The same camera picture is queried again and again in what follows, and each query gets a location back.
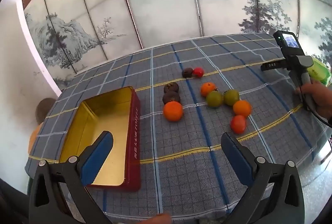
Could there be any blue checked tablecloth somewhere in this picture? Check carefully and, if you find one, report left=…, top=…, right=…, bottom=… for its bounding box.
left=24, top=33, right=332, bottom=222

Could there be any orange object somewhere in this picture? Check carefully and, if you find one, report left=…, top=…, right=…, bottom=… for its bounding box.
left=28, top=122, right=44, bottom=152

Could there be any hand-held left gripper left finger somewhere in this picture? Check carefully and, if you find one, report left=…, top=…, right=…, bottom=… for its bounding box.
left=28, top=131, right=114, bottom=224

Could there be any red rectangular tin box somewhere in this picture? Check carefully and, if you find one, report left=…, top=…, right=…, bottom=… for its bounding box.
left=59, top=86, right=142, bottom=192

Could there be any person's right hand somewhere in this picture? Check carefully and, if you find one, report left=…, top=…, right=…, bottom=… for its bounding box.
left=294, top=81, right=332, bottom=119

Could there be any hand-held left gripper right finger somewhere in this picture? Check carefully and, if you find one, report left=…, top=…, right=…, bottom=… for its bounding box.
left=221, top=132, right=305, bottom=224

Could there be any orange mandarin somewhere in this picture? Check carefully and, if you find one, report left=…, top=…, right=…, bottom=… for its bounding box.
left=200, top=82, right=217, bottom=97
left=163, top=101, right=183, bottom=122
left=233, top=100, right=252, bottom=118

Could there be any red-orange round fruit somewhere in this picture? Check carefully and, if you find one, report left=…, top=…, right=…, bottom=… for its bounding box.
left=230, top=115, right=247, bottom=135

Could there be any green mandarin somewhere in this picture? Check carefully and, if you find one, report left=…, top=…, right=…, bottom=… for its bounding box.
left=206, top=91, right=224, bottom=108
left=223, top=89, right=240, bottom=106

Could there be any brown round stool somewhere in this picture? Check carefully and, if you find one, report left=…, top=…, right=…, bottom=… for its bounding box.
left=35, top=98, right=57, bottom=126

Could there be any ink landscape folding screen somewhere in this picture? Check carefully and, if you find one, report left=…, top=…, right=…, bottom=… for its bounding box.
left=21, top=0, right=332, bottom=90

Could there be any green tissue packet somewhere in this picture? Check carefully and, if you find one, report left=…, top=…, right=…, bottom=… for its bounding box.
left=307, top=56, right=332, bottom=86

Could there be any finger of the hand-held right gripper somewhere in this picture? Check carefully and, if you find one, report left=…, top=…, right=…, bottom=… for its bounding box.
left=260, top=59, right=286, bottom=72

